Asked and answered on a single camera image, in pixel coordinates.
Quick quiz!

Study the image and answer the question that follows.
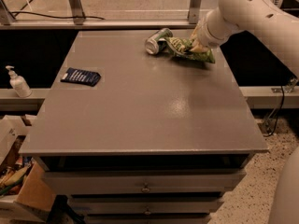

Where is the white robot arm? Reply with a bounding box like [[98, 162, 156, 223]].
[[192, 0, 299, 224]]

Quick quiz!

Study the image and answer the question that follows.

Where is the grey drawer cabinet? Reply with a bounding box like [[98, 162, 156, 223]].
[[21, 31, 266, 224]]

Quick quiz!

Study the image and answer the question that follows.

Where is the black cable behind railing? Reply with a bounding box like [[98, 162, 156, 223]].
[[0, 0, 107, 21]]

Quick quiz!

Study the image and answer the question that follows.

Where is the white pump sanitizer bottle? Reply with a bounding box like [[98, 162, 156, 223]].
[[6, 65, 32, 98]]

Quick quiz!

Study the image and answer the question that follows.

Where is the metal railing frame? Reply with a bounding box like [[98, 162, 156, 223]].
[[1, 0, 218, 30]]

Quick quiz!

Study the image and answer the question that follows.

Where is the cardboard box with items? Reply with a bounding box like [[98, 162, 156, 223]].
[[0, 116, 56, 222]]

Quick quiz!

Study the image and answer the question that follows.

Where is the dark blue snack packet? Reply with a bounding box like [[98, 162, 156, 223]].
[[61, 67, 101, 87]]

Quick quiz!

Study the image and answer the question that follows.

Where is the black cable on floor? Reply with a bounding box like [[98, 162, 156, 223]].
[[262, 85, 286, 138]]

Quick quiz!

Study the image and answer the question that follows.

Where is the green soda can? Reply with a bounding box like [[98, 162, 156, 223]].
[[145, 28, 173, 55]]

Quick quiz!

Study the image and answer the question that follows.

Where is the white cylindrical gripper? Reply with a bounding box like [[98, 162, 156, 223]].
[[190, 13, 230, 53]]

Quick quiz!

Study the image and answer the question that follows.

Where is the green jalapeno chip bag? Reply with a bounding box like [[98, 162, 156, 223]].
[[165, 37, 215, 63]]

